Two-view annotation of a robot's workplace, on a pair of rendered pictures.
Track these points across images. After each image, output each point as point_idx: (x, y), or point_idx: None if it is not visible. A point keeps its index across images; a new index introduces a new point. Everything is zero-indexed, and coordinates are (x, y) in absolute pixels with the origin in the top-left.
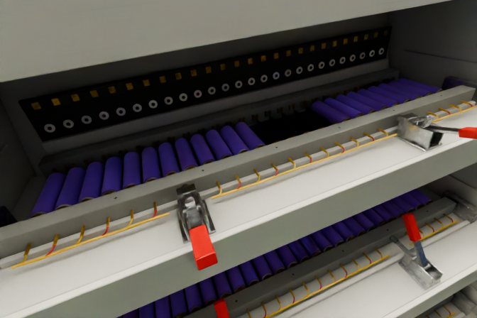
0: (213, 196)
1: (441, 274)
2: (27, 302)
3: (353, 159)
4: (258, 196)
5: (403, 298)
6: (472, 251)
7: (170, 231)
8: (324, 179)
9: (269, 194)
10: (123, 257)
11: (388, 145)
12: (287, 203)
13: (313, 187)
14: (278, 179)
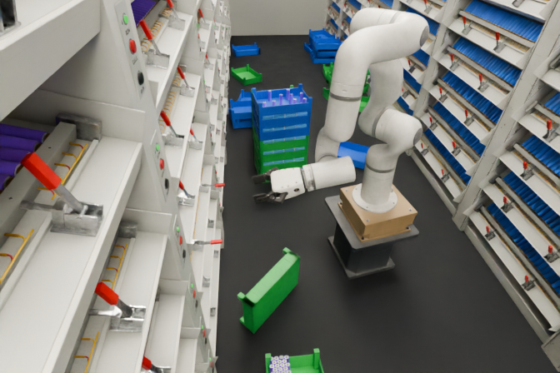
0: (193, 239)
1: (214, 221)
2: (198, 284)
3: (199, 206)
4: (197, 231)
5: (212, 234)
6: (212, 209)
7: (196, 253)
8: (202, 216)
9: (198, 229)
10: (197, 264)
11: (200, 196)
12: (204, 227)
13: (202, 220)
14: (194, 224)
